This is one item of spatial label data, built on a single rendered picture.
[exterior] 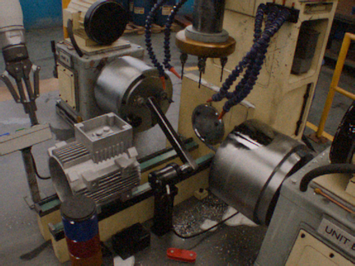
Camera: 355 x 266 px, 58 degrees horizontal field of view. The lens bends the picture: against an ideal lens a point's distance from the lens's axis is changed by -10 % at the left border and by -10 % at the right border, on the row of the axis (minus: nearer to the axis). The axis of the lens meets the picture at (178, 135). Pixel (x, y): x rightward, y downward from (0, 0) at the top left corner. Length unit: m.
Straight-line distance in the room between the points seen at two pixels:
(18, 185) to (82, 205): 0.76
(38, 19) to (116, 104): 5.51
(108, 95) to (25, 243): 0.57
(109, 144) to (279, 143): 0.42
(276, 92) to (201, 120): 0.28
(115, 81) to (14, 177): 0.52
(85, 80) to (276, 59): 0.71
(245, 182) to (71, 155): 0.43
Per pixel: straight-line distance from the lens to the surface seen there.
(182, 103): 1.28
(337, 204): 0.75
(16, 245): 1.10
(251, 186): 0.85
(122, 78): 1.22
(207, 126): 1.20
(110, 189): 0.90
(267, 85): 1.16
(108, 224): 1.02
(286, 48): 1.09
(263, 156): 0.86
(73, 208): 0.56
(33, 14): 6.60
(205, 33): 0.99
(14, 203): 1.24
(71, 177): 0.84
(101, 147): 0.87
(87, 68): 1.34
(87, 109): 1.41
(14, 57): 1.08
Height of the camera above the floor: 1.60
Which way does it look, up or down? 32 degrees down
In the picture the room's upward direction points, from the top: 5 degrees clockwise
